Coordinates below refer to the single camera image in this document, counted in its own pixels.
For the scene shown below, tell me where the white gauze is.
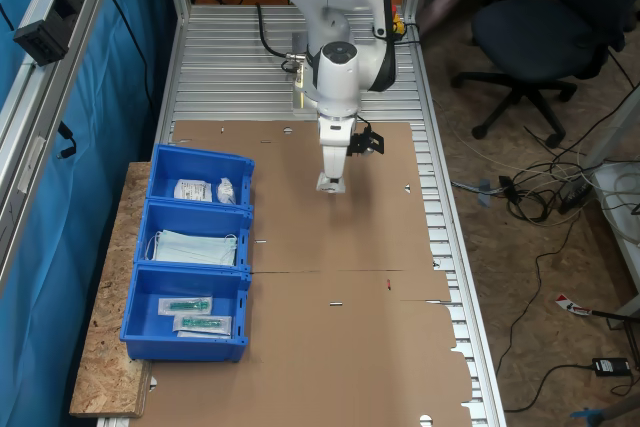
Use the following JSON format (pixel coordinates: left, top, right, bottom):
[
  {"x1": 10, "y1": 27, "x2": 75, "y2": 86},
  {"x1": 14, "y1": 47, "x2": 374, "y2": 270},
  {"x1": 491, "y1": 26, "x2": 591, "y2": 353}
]
[{"x1": 315, "y1": 171, "x2": 348, "y2": 195}]

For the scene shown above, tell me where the crumpled white printed packet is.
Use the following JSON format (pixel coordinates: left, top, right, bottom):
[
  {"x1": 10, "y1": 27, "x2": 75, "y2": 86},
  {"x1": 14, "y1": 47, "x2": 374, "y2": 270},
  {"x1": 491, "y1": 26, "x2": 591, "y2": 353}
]
[{"x1": 215, "y1": 176, "x2": 237, "y2": 206}]

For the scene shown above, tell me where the blue bin with printed packets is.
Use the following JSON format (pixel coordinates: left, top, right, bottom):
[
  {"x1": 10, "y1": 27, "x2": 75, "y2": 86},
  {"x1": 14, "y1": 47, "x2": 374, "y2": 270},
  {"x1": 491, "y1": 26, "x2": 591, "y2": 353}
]
[{"x1": 147, "y1": 142, "x2": 257, "y2": 210}]

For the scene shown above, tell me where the flat white printed packet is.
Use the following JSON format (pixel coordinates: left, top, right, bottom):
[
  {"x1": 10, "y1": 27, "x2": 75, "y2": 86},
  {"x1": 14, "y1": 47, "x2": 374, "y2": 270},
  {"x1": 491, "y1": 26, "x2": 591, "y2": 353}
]
[{"x1": 172, "y1": 177, "x2": 214, "y2": 203}]

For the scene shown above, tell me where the yellow red emergency stop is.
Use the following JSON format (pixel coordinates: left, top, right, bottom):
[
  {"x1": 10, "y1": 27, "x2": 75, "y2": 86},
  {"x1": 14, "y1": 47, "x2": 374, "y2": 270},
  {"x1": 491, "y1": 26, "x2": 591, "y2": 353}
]
[{"x1": 390, "y1": 5, "x2": 408, "y2": 43}]

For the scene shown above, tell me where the blue bin with masks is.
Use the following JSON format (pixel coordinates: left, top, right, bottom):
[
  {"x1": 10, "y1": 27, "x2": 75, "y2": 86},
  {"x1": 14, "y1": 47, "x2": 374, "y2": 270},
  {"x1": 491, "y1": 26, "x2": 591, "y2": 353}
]
[{"x1": 135, "y1": 198, "x2": 254, "y2": 274}]

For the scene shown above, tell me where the blue tape strip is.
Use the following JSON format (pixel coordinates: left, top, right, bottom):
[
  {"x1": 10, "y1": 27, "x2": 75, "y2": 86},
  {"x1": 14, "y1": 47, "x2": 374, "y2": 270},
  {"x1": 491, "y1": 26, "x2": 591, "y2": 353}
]
[{"x1": 477, "y1": 178, "x2": 495, "y2": 209}]

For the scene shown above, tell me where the stack of white masks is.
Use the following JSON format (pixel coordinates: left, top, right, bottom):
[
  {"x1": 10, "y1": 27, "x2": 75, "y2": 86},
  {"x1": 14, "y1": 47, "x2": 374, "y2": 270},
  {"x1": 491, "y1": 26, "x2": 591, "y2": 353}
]
[{"x1": 146, "y1": 228, "x2": 239, "y2": 267}]

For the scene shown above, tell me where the brown cardboard sheet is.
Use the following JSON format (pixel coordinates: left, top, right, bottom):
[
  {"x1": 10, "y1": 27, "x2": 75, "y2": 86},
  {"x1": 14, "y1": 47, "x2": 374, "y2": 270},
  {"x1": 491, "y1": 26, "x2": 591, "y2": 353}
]
[{"x1": 129, "y1": 118, "x2": 475, "y2": 427}]

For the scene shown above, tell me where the clear packet with green item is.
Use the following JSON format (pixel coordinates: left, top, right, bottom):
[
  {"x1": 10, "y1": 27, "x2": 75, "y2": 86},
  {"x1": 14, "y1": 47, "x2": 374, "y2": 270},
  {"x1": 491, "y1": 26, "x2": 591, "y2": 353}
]
[
  {"x1": 158, "y1": 296, "x2": 214, "y2": 316},
  {"x1": 172, "y1": 314, "x2": 235, "y2": 339}
]

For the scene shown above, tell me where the dark office chair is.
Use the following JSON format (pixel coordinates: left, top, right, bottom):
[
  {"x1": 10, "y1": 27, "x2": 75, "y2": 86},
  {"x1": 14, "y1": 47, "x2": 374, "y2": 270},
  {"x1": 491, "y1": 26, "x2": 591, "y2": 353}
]
[{"x1": 450, "y1": 0, "x2": 640, "y2": 149}]

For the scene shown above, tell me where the black floor socket strip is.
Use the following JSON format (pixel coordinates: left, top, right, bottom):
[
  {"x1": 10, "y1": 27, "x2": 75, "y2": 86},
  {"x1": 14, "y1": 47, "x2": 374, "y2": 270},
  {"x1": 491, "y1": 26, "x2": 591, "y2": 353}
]
[{"x1": 556, "y1": 180, "x2": 597, "y2": 214}]

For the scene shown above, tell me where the blue bin with green packets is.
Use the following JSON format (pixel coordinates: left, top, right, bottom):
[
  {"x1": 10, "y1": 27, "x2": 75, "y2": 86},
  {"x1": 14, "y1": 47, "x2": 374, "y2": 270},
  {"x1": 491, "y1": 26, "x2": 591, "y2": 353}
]
[{"x1": 119, "y1": 262, "x2": 252, "y2": 363}]

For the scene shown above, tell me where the OSB wood board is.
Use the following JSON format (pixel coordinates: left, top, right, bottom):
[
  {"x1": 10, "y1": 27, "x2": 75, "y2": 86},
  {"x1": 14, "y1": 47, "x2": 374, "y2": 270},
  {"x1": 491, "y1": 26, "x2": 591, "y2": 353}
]
[{"x1": 68, "y1": 161, "x2": 154, "y2": 419}]

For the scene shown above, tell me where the aluminium cross beam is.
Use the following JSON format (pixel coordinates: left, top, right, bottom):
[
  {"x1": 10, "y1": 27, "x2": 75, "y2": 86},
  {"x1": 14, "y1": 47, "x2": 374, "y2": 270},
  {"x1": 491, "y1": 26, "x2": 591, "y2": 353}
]
[{"x1": 0, "y1": 0, "x2": 122, "y2": 298}]

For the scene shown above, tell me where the grey power strip on beam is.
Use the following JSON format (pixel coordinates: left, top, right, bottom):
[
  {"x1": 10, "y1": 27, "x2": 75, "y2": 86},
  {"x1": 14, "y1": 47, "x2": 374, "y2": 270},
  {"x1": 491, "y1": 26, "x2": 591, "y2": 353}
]
[{"x1": 12, "y1": 0, "x2": 119, "y2": 67}]

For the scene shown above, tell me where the black power adapter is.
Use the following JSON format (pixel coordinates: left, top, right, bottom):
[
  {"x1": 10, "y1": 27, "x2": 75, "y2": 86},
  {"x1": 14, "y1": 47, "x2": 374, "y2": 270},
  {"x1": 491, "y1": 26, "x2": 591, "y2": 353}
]
[{"x1": 591, "y1": 356, "x2": 630, "y2": 379}]

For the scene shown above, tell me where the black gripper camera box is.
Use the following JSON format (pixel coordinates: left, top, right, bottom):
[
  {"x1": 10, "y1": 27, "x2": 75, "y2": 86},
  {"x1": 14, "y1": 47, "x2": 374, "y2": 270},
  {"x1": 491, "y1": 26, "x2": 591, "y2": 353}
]
[{"x1": 347, "y1": 127, "x2": 387, "y2": 159}]

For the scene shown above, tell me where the black robot supply cable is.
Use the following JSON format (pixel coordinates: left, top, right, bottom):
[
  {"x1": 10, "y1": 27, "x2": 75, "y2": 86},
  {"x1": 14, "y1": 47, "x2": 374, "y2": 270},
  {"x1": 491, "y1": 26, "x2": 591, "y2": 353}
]
[{"x1": 255, "y1": 2, "x2": 302, "y2": 74}]

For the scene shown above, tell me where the long black floor cable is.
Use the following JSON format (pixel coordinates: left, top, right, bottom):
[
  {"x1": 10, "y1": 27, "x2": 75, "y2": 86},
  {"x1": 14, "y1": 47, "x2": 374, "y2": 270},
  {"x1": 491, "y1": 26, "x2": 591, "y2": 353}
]
[{"x1": 497, "y1": 216, "x2": 596, "y2": 414}]

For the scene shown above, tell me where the white furniture frame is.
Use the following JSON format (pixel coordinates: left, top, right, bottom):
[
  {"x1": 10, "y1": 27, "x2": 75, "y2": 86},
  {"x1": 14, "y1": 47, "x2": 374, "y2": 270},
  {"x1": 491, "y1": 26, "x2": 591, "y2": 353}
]
[{"x1": 581, "y1": 81, "x2": 640, "y2": 319}]

